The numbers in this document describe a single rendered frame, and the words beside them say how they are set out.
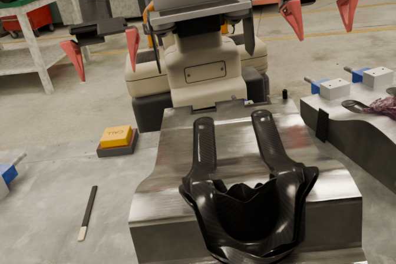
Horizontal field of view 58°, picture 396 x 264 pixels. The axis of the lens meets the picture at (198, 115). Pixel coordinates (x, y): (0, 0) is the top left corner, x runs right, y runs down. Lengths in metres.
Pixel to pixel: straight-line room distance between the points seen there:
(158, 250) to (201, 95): 0.65
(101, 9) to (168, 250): 0.45
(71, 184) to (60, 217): 0.09
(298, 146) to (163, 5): 0.54
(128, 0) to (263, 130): 5.61
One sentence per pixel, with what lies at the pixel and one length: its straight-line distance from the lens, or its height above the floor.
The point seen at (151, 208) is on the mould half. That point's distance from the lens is 0.43.
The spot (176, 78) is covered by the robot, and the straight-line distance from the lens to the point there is 1.05.
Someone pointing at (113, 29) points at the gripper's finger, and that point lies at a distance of 0.69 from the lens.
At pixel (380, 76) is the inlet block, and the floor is 0.88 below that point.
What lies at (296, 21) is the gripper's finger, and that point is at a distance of 0.73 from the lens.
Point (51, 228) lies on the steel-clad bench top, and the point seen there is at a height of 0.80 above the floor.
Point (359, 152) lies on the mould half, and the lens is 0.69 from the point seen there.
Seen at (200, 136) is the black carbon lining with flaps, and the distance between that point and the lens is 0.65.
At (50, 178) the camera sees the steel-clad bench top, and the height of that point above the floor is 0.80.
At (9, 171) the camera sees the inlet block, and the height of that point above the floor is 0.83.
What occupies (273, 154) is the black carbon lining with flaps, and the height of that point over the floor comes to 0.88.
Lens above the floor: 1.21
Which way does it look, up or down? 27 degrees down
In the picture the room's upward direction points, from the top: 10 degrees counter-clockwise
